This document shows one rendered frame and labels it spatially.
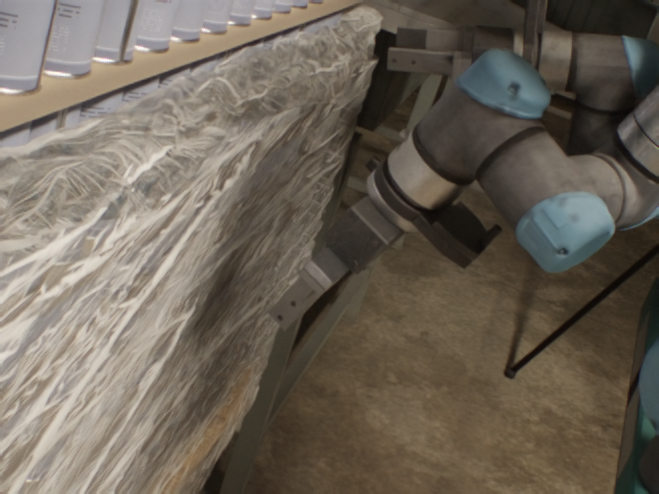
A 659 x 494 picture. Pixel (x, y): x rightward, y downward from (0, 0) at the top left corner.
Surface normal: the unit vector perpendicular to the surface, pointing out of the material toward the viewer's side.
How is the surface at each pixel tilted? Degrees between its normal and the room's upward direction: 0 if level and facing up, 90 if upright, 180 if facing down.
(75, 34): 89
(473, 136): 90
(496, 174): 92
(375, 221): 25
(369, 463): 0
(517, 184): 77
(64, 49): 89
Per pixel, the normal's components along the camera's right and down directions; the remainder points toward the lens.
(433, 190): -0.10, 0.63
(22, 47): 0.69, 0.46
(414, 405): 0.29, -0.87
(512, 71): 0.56, -0.60
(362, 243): -0.46, 0.36
